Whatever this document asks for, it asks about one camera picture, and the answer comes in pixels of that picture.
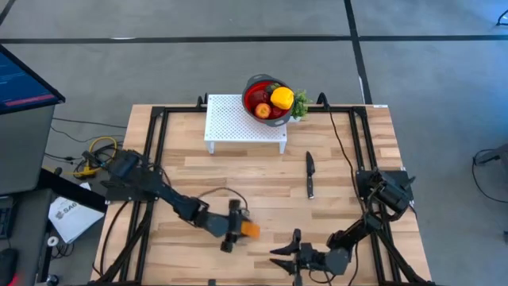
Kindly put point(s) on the black keyboard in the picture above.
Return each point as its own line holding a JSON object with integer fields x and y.
{"x": 5, "y": 216}

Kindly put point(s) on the white perforated metal shelf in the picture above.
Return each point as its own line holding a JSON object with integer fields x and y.
{"x": 228, "y": 119}

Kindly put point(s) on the black kitchen knife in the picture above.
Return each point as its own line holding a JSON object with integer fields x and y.
{"x": 310, "y": 167}

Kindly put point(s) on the person's hand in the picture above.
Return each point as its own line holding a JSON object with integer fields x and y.
{"x": 14, "y": 280}

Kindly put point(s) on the white round tape roll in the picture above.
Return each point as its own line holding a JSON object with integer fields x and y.
{"x": 52, "y": 241}

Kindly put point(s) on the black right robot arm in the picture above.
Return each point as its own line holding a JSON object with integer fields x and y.
{"x": 357, "y": 234}

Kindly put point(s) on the blue-screen computer monitor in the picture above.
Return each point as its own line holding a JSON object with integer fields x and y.
{"x": 20, "y": 83}

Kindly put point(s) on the red yellow apple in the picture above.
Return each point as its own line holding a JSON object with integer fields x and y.
{"x": 262, "y": 110}

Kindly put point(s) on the red grey collapsible colander bowl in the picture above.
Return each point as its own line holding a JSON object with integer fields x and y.
{"x": 262, "y": 77}

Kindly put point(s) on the dark red long fruit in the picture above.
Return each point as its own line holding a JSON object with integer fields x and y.
{"x": 257, "y": 96}

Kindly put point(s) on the black aluminium table frame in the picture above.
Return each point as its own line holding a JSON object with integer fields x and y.
{"x": 345, "y": 109}

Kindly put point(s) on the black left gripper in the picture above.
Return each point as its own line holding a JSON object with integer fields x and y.
{"x": 234, "y": 226}

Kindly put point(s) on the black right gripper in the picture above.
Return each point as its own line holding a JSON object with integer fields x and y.
{"x": 306, "y": 258}

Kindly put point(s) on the yellow bell pepper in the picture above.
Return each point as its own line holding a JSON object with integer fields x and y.
{"x": 282, "y": 98}

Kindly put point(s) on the black computer mouse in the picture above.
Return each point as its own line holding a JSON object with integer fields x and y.
{"x": 7, "y": 262}

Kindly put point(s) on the dark side desk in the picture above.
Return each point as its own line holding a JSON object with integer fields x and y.
{"x": 28, "y": 226}

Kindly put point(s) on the white paper sheet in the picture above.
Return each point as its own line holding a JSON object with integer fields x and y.
{"x": 73, "y": 218}

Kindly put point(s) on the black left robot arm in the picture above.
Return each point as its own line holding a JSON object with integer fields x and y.
{"x": 178, "y": 202}

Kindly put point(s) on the small green potted plant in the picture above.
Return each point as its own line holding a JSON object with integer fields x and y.
{"x": 300, "y": 104}

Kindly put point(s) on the grey chair base leg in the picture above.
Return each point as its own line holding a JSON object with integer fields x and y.
{"x": 492, "y": 155}

